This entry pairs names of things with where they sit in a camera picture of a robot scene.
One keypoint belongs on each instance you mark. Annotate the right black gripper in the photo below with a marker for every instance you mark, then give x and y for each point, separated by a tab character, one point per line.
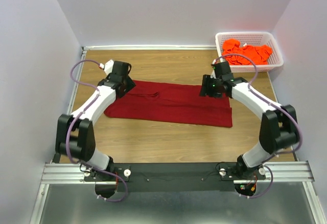
204	87

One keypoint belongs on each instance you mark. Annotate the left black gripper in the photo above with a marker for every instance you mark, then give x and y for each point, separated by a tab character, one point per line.
128	86

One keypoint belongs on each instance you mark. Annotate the dark red t-shirt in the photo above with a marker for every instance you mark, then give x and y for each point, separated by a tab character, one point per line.
171	103

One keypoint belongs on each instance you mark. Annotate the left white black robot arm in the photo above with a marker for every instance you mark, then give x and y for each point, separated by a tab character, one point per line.
75	135

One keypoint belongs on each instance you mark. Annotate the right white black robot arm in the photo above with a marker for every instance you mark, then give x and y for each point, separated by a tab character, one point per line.
243	92

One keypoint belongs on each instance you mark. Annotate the orange t-shirt in basket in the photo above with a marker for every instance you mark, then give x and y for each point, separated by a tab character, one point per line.
258	54

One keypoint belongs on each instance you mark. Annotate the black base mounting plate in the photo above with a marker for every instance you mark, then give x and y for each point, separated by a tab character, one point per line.
175	177

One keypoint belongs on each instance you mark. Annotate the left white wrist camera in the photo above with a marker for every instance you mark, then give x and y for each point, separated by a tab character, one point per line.
107	67

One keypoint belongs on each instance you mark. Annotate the aluminium back rail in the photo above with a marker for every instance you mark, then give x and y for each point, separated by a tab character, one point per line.
147	47

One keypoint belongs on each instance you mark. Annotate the aluminium rail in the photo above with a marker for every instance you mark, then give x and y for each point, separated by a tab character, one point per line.
147	47
279	128
297	171
76	75

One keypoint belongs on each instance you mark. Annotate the aluminium right side rail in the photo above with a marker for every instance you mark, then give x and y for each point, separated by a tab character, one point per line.
279	128

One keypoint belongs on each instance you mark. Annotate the aluminium left side rail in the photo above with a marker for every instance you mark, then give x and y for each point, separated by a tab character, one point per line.
76	75

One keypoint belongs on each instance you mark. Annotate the aluminium front rail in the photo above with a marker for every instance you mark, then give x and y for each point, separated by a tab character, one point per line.
297	171

